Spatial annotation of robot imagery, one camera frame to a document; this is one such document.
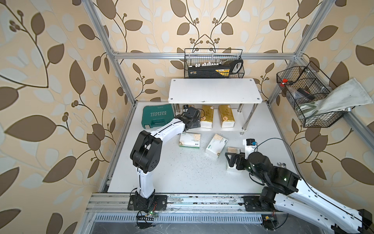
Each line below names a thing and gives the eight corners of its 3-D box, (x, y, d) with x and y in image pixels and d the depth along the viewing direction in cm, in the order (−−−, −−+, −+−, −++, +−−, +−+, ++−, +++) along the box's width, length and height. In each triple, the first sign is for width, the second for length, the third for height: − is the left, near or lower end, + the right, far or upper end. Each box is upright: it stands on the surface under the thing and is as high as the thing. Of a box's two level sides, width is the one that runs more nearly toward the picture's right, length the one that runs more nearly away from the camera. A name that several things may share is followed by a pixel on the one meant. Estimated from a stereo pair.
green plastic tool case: (140, 129, 107) (138, 124, 102) (146, 109, 120) (144, 104, 115) (172, 129, 107) (171, 123, 102) (174, 109, 120) (173, 104, 115)
